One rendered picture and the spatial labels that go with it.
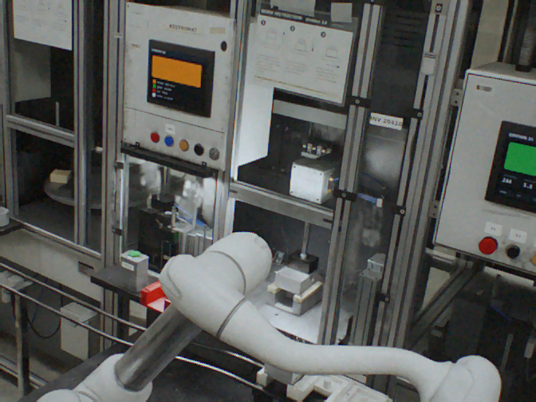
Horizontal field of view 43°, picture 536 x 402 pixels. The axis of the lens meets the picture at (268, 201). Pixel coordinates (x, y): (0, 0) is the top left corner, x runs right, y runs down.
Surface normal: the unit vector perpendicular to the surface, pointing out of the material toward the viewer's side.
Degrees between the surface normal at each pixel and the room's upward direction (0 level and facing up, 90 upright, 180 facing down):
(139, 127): 90
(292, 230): 90
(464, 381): 34
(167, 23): 90
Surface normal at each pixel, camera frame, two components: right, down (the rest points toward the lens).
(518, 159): -0.53, 0.25
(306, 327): 0.10, -0.94
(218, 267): 0.36, -0.72
